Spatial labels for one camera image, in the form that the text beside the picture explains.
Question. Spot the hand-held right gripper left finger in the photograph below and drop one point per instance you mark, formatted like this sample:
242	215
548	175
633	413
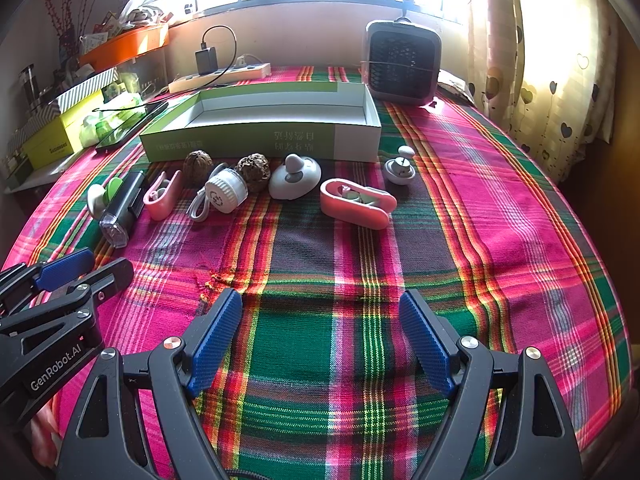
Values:
215	340

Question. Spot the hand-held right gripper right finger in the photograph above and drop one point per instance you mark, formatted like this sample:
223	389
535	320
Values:
425	340

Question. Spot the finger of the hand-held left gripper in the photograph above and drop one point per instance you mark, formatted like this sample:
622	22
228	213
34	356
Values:
65	265
107	276

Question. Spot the black bike light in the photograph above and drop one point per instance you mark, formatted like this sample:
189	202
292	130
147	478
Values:
122	205

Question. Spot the green white suction holder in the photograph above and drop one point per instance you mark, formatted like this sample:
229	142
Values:
100	195

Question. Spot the pink plastic clip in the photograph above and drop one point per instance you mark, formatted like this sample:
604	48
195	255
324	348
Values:
357	207
162	197

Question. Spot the brown wrinkled walnut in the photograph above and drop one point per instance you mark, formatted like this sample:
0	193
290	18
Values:
198	168
253	171

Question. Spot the white round ribbed case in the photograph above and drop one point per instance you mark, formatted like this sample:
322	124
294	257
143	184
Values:
226	191

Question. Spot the small white knob device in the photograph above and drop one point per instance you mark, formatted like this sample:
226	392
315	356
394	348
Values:
399	171

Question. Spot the white oval knob device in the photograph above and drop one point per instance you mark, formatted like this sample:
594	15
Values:
295	180

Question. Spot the green white cardboard box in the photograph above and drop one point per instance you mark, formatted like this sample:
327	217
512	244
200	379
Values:
300	142

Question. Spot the white side table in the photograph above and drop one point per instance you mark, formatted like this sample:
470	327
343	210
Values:
40	175

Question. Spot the yellow-green carton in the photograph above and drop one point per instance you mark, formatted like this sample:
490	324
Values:
52	145

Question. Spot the pink green plaid blanket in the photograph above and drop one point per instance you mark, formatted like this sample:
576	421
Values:
325	260

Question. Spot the black phone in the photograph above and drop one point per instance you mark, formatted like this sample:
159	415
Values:
127	130

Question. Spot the green tissue pack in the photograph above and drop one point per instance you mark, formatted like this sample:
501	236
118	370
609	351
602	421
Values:
107	122

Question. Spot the striped cardboard box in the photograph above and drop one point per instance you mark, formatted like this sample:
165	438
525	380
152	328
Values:
85	87

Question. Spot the tall glass jar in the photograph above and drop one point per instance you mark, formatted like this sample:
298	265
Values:
30	82

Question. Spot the clear plastic container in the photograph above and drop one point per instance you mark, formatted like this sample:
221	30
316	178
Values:
142	72

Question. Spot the white printed mug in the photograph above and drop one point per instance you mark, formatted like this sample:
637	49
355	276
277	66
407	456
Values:
94	41

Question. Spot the white power strip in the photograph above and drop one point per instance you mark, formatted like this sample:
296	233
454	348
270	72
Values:
220	79

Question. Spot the orange plastic tray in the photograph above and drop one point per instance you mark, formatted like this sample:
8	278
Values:
130	45

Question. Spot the white plug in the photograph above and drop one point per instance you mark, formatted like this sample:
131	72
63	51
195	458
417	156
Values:
245	61

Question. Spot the red flower branches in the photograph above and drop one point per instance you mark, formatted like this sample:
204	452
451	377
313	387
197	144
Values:
57	5

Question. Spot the white crumpled bags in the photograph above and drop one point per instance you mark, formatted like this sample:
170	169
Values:
137	7

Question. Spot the grey mini desk fan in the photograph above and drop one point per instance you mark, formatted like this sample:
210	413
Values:
402	62

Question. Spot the heart print curtain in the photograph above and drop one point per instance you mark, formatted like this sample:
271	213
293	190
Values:
550	60

